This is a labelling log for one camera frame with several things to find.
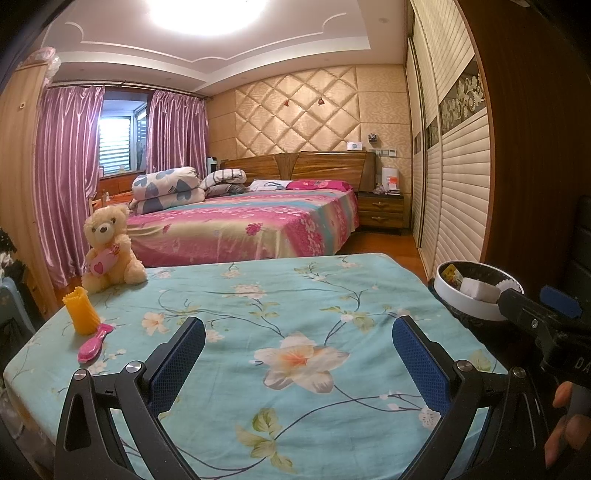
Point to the blue plastic stool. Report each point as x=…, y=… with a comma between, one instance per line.
x=16, y=309

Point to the louvred sliding wardrobe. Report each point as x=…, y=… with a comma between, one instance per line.
x=452, y=152

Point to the white standing appliance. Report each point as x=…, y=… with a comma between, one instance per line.
x=213, y=167

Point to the ceiling lamp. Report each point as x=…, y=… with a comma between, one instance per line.
x=210, y=11

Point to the small white device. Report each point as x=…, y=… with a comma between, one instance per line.
x=354, y=146

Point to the pink satin curtain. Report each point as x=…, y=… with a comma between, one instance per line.
x=178, y=134
x=64, y=184

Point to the white round trash bin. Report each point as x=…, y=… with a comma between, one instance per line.
x=471, y=309

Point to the folded striped duvet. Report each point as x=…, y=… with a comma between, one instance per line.
x=226, y=182

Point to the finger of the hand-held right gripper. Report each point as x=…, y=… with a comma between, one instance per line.
x=561, y=300
x=517, y=307

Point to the wooden headboard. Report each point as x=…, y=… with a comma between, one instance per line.
x=323, y=166

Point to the wooden nightstand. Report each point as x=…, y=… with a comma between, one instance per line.
x=381, y=210

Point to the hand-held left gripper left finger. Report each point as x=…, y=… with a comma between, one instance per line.
x=178, y=364

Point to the pink pillow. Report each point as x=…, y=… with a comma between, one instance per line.
x=318, y=185

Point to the white pillow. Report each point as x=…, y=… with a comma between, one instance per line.
x=268, y=184

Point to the yellow torn packet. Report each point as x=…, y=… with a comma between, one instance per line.
x=453, y=278

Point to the wall switch panel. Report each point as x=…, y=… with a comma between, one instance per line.
x=387, y=152

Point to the folded duvet with heart print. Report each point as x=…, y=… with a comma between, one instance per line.
x=166, y=189

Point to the bed with pink floral sheet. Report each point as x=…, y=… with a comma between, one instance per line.
x=254, y=221

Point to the orange foam fruit net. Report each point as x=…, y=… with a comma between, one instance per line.
x=82, y=311

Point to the floral turquoise tablecloth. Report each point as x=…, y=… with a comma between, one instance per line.
x=277, y=314

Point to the light wooden cabinet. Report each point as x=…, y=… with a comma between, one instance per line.
x=21, y=175

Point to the white bag with red label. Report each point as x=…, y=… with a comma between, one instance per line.
x=390, y=180

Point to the black wall fixture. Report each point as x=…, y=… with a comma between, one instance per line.
x=373, y=138

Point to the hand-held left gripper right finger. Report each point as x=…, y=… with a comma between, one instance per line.
x=420, y=364

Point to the person's right hand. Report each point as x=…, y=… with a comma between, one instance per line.
x=563, y=438

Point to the pink hairbrush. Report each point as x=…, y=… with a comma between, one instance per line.
x=92, y=348

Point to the wooden chair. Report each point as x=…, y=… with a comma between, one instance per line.
x=99, y=201

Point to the window with blinds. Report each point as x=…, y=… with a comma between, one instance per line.
x=122, y=138

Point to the cream teddy bear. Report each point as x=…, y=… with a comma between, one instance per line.
x=111, y=249

